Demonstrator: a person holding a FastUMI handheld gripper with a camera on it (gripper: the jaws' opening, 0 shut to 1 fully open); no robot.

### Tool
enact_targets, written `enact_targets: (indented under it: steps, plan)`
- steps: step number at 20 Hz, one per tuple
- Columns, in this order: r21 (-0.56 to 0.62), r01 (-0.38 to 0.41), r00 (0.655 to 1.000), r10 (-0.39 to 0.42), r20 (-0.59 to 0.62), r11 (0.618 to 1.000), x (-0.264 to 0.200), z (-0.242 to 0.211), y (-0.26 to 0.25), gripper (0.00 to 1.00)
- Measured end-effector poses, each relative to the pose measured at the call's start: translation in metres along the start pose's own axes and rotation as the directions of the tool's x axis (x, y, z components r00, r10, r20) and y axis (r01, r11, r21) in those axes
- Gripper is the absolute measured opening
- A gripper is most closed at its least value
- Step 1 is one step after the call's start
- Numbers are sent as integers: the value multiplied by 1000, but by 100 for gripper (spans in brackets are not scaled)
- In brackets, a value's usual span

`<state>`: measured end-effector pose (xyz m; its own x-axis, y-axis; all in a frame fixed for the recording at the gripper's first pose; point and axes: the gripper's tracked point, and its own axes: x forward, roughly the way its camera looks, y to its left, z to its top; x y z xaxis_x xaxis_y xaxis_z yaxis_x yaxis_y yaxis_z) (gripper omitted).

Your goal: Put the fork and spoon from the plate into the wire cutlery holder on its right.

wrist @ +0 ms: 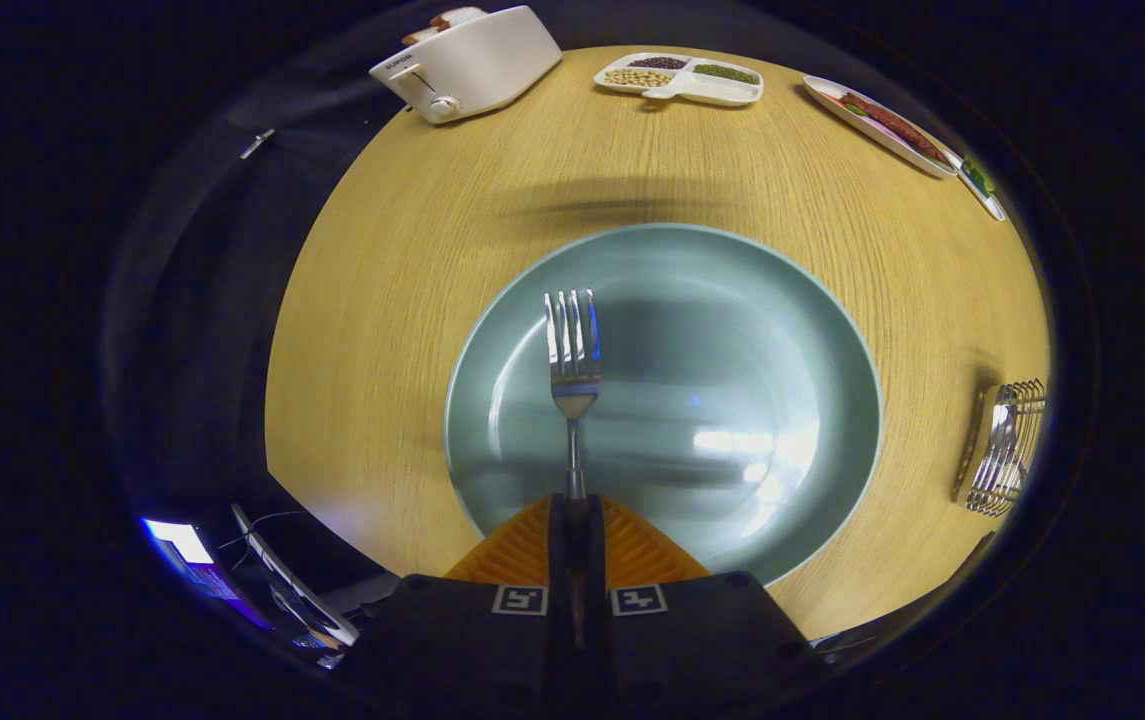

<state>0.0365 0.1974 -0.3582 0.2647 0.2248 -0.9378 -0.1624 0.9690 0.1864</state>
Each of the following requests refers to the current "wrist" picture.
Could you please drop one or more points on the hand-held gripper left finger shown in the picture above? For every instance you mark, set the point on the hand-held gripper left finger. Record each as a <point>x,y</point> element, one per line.
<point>472,630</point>

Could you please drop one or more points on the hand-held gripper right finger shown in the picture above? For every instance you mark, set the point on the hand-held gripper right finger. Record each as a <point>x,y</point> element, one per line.
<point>682,630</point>

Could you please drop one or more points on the white laptop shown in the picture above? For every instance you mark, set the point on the white laptop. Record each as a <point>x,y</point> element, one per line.
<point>302,600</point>

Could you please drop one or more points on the light green plate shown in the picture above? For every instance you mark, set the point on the light green plate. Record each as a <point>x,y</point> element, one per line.
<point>732,400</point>

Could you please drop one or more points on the lit computer monitor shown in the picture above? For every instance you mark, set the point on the lit computer monitor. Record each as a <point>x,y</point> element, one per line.
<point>197,565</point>

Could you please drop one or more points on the perforated metal cutlery basket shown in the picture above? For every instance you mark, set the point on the perforated metal cutlery basket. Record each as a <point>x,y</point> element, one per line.
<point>972,450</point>

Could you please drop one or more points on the white square coaster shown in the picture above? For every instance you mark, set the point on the white square coaster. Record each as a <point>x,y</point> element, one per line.
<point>987,200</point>

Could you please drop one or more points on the silver clip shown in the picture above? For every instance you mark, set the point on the silver clip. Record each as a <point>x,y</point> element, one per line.
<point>257,143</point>

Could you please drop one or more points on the white food plate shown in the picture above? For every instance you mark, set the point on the white food plate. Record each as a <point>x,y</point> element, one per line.
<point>862,125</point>

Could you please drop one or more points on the white divided bean dish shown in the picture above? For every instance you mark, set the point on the white divided bean dish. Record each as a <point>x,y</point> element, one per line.
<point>722,92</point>

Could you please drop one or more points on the green drink bottle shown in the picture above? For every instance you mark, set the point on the green drink bottle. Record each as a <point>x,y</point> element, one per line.
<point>978,178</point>

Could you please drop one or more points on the brown meat piece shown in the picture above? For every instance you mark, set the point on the brown meat piece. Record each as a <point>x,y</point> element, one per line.
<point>892,122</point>

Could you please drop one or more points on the white toaster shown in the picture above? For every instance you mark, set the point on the white toaster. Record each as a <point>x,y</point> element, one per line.
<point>482,60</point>

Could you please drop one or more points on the toast slice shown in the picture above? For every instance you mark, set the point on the toast slice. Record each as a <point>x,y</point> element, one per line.
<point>420,36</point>
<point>457,17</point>

